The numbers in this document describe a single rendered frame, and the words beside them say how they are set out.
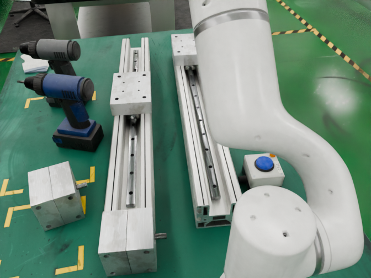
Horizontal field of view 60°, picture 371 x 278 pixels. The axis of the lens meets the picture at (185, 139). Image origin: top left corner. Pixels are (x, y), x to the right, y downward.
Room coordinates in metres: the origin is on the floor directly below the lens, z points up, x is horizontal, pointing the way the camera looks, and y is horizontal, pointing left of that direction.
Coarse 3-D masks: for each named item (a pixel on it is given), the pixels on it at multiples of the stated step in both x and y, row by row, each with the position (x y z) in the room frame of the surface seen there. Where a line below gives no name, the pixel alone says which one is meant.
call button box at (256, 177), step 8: (248, 160) 0.54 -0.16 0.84; (256, 160) 0.54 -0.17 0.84; (272, 160) 0.54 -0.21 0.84; (248, 168) 0.52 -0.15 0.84; (256, 168) 0.51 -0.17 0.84; (272, 168) 0.51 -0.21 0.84; (280, 168) 0.51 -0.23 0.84; (240, 176) 0.52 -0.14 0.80; (248, 176) 0.50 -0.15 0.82; (256, 176) 0.49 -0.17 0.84; (264, 176) 0.49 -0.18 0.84; (272, 176) 0.49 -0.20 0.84; (280, 176) 0.49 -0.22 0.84; (248, 184) 0.50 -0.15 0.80; (256, 184) 0.48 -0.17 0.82; (264, 184) 0.48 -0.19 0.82; (272, 184) 0.49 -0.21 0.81; (280, 184) 0.49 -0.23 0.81
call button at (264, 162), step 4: (264, 156) 0.54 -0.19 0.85; (260, 160) 0.53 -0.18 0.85; (264, 160) 0.53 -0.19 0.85; (268, 160) 0.53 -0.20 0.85; (260, 164) 0.51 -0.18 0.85; (264, 164) 0.51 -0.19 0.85; (268, 164) 0.51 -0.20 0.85; (272, 164) 0.51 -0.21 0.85; (264, 168) 0.51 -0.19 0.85; (268, 168) 0.51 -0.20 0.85
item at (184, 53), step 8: (176, 40) 1.06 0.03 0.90; (184, 40) 1.06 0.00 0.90; (192, 40) 1.06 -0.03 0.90; (176, 48) 1.01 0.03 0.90; (184, 48) 1.01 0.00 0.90; (192, 48) 1.01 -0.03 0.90; (176, 56) 0.96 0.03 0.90; (184, 56) 0.96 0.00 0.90; (192, 56) 0.96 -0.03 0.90; (176, 64) 0.96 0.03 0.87; (184, 64) 0.96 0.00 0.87; (192, 64) 0.96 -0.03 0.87
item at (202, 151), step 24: (192, 72) 0.96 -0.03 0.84; (192, 96) 0.82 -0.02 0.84; (192, 120) 0.67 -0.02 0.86; (192, 144) 0.57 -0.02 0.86; (216, 144) 0.58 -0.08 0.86; (192, 168) 0.49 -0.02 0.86; (216, 168) 0.53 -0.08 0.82; (192, 192) 0.47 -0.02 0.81; (216, 192) 0.45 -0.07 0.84; (240, 192) 0.42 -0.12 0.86; (216, 216) 0.40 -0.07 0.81
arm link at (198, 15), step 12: (192, 0) 0.38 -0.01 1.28; (204, 0) 0.36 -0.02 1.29; (216, 0) 0.35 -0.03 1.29; (228, 0) 0.35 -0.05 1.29; (240, 0) 0.35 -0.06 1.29; (252, 0) 0.35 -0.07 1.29; (264, 0) 0.37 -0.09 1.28; (192, 12) 0.37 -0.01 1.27; (204, 12) 0.35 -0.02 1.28; (216, 12) 0.34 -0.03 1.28; (192, 24) 0.37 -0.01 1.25
